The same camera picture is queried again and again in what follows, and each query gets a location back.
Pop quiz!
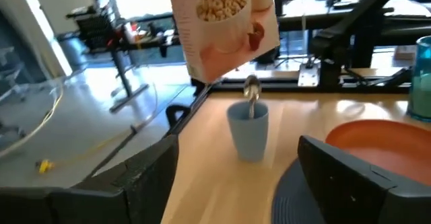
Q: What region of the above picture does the blue plastic cup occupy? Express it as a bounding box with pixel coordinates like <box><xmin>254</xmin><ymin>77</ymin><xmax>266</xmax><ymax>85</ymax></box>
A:
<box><xmin>226</xmin><ymin>101</ymin><xmax>270</xmax><ymax>163</ymax></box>

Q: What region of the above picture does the black aluminium table frame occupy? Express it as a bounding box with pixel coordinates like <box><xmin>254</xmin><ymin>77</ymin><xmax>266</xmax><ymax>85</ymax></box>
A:
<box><xmin>82</xmin><ymin>75</ymin><xmax>413</xmax><ymax>181</ymax></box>

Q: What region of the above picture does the metal spoon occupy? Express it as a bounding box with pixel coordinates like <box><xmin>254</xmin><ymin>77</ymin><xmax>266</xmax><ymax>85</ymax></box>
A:
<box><xmin>242</xmin><ymin>74</ymin><xmax>262</xmax><ymax>120</ymax></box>

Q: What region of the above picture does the metal mounting bracket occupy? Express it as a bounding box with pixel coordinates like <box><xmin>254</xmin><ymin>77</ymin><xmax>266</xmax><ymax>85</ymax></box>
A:
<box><xmin>298</xmin><ymin>62</ymin><xmax>321</xmax><ymax>87</ymax></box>

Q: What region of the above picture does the cereal box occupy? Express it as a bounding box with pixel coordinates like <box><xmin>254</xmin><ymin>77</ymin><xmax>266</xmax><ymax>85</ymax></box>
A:
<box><xmin>164</xmin><ymin>0</ymin><xmax>281</xmax><ymax>84</ymax></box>

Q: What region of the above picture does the teal ribbed tumbler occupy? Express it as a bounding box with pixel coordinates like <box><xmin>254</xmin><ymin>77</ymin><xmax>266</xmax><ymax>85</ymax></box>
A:
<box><xmin>406</xmin><ymin>35</ymin><xmax>431</xmax><ymax>123</ymax></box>

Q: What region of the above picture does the pale cable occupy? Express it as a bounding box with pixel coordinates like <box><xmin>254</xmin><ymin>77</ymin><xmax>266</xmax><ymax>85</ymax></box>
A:
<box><xmin>0</xmin><ymin>84</ymin><xmax>65</xmax><ymax>159</ymax></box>

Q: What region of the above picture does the orange plate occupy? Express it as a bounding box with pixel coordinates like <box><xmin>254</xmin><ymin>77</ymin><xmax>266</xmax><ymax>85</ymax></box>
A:
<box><xmin>325</xmin><ymin>119</ymin><xmax>431</xmax><ymax>187</ymax></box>

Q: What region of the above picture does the yellow cable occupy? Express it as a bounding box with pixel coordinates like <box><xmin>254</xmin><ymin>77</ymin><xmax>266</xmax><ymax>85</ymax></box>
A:
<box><xmin>53</xmin><ymin>82</ymin><xmax>159</xmax><ymax>167</ymax></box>

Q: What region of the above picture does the yellow plug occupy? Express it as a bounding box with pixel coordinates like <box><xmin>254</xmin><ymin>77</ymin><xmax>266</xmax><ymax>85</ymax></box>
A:
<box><xmin>35</xmin><ymin>159</ymin><xmax>55</xmax><ymax>175</ymax></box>

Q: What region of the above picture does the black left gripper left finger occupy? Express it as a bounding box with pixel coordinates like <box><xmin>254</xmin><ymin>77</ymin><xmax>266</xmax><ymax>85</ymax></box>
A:
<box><xmin>0</xmin><ymin>135</ymin><xmax>179</xmax><ymax>224</ymax></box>

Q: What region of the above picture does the grey trash bin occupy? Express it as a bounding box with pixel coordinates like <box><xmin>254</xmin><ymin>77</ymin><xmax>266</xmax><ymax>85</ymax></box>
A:
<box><xmin>57</xmin><ymin>32</ymin><xmax>87</xmax><ymax>71</ymax></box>

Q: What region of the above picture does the black cluttered table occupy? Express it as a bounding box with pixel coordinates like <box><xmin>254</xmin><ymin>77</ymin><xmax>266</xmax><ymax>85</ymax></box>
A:
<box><xmin>65</xmin><ymin>5</ymin><xmax>183</xmax><ymax>114</ymax></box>

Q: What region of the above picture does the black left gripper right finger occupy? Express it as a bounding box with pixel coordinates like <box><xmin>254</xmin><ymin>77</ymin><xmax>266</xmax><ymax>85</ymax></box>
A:
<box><xmin>298</xmin><ymin>135</ymin><xmax>431</xmax><ymax>224</ymax></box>

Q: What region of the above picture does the black background desk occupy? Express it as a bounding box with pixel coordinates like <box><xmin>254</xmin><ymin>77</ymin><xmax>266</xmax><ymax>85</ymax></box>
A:
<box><xmin>274</xmin><ymin>0</ymin><xmax>431</xmax><ymax>46</ymax></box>

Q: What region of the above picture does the black curved hook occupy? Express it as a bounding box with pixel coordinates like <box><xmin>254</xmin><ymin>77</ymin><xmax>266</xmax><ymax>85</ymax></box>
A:
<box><xmin>166</xmin><ymin>104</ymin><xmax>191</xmax><ymax>129</ymax></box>

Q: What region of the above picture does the dark round placemat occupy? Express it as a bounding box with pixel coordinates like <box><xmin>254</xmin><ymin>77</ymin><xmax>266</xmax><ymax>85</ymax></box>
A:
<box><xmin>271</xmin><ymin>158</ymin><xmax>326</xmax><ymax>224</ymax></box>

